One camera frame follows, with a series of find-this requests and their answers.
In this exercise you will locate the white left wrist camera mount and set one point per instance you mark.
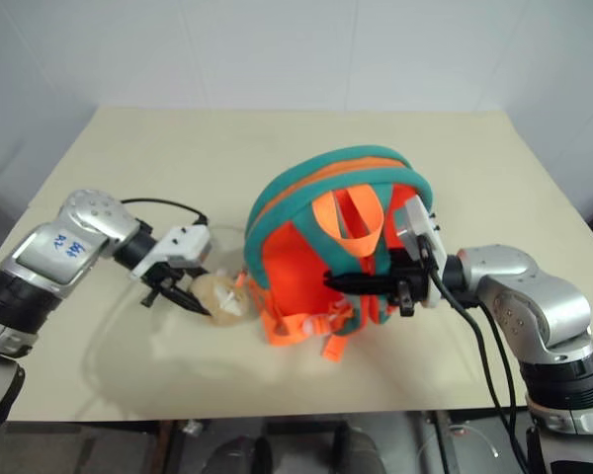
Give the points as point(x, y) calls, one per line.
point(183, 244)

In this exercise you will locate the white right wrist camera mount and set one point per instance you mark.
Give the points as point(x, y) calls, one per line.
point(417, 222)

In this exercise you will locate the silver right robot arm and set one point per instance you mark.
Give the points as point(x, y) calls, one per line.
point(533, 306)

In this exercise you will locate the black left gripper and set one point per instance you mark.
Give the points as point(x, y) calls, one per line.
point(165, 276)

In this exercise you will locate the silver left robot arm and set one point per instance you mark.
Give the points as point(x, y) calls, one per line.
point(54, 257)

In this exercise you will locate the tan round plush toy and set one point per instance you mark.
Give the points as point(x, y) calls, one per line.
point(222, 298)

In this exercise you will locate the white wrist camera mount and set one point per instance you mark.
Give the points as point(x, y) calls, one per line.
point(417, 222)
point(183, 244)

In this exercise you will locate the orange and teal backpack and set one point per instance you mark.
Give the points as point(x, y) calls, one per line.
point(296, 266)

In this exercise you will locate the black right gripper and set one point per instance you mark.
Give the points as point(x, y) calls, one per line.
point(410, 281)

